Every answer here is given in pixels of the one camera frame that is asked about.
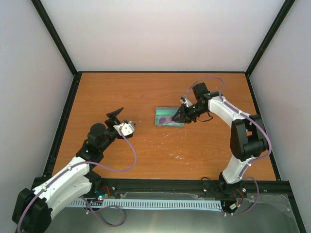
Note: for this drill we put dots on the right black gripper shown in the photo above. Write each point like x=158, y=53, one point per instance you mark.
x=182, y=110

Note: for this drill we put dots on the grey glasses case green lining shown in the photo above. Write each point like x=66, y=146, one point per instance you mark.
x=167, y=111

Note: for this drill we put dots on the light blue slotted cable duct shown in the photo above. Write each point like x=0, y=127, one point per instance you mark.
x=137, y=204

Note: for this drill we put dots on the black enclosure frame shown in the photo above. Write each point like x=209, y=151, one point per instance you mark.
x=286, y=6

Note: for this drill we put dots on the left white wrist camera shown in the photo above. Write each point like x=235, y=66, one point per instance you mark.
x=125, y=128

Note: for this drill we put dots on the pink translucent sunglasses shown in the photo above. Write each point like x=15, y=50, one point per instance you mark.
x=165, y=120

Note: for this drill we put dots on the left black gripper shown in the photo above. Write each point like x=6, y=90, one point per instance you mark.
x=113, y=114

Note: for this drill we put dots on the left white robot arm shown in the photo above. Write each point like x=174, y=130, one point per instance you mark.
x=35, y=208

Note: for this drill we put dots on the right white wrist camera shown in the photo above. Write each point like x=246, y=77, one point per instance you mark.
x=185, y=101

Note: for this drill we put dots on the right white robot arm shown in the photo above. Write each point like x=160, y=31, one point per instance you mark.
x=248, y=139

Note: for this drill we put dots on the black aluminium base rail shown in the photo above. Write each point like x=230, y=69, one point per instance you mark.
x=115, y=187

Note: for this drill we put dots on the clear plastic sheet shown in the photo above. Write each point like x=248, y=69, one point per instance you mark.
x=255, y=213

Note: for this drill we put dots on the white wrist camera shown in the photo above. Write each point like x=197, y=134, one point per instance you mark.
x=185, y=101
x=125, y=128

